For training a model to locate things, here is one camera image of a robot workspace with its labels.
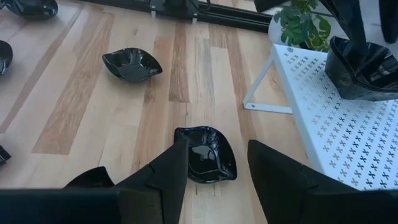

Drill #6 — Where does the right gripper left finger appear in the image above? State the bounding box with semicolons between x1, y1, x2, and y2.
117;138;190;224

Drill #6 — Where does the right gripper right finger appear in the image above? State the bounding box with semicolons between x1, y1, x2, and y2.
247;139;318;224

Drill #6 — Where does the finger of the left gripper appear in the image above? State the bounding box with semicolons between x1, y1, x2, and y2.
378;0;398;44
320;0;369;55

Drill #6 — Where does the black bowl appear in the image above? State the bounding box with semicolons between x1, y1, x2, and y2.
325;35;398;93

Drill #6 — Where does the black leaf-shaped mini plate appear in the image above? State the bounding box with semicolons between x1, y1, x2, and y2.
101;47;164;83
173;125;238;184
0;40;14;76
4;0;59;19

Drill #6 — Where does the black wavy square mini plate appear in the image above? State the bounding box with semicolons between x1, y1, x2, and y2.
63;166;115;190
325;70;398;102

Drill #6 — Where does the black small square mini plate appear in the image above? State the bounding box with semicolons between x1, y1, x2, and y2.
0;144;12;166

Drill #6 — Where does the green plant in white pot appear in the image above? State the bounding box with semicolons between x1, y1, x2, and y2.
267;0;333;53

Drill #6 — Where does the white perforated metal rack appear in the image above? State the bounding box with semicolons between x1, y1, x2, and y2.
243;43;398;191

